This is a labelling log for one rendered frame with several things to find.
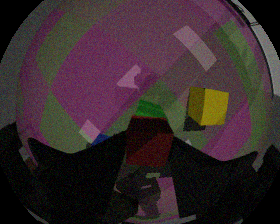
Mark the yellow cube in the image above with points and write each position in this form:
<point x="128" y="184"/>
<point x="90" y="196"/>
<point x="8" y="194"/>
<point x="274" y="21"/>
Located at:
<point x="207" y="107"/>

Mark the red block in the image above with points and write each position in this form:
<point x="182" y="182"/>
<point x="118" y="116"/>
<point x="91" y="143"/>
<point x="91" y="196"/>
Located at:
<point x="148" y="141"/>

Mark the green block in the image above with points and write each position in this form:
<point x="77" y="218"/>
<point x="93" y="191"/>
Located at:
<point x="150" y="105"/>
<point x="151" y="112"/>

